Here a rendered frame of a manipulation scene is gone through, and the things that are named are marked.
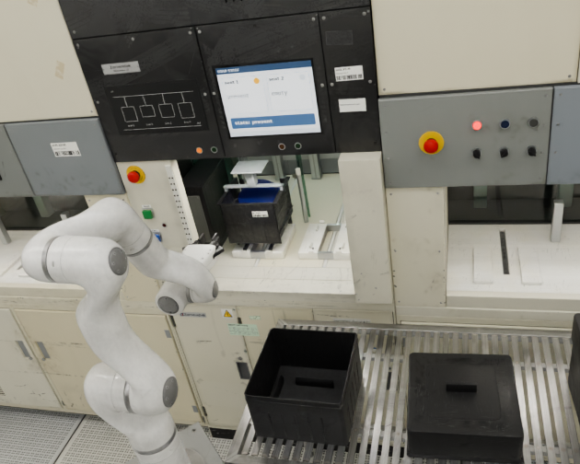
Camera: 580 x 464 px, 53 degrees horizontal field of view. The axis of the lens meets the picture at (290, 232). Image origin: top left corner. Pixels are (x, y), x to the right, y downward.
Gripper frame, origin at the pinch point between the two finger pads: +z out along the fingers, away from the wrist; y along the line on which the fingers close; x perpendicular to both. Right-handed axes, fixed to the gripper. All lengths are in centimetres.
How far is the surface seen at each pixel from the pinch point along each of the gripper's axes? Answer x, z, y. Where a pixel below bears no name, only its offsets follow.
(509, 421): -33, -34, 88
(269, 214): -11.5, 34.1, 8.4
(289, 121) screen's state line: 32.3, 13.8, 28.3
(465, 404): -33, -30, 77
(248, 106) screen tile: 37.6, 13.8, 16.6
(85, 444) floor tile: -119, 4, -95
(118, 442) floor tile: -119, 7, -78
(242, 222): -15.0, 34.1, -2.9
